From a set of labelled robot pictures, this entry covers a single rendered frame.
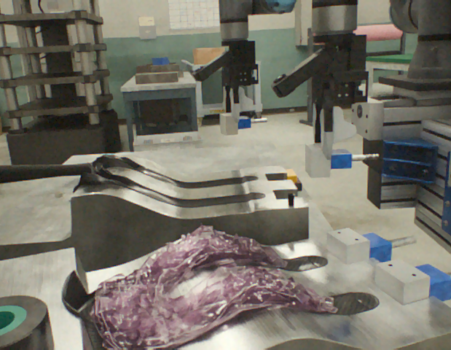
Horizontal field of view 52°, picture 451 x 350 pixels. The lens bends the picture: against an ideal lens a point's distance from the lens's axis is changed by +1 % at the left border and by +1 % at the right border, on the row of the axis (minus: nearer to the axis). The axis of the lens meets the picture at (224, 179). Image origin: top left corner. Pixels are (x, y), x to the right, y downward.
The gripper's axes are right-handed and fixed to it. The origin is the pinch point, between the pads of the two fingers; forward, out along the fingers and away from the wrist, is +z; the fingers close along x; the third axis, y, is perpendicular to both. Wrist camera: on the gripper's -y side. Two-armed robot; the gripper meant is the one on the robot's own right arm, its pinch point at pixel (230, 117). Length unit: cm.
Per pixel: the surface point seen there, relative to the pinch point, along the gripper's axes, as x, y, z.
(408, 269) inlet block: -79, -6, 7
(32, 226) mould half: -38, -50, 9
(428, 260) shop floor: 57, 123, 95
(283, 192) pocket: -47.8, -6.7, 6.8
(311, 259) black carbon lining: -67, -12, 10
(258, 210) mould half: -55, -15, 6
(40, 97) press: 467, -78, 31
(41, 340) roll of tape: -85, -45, 2
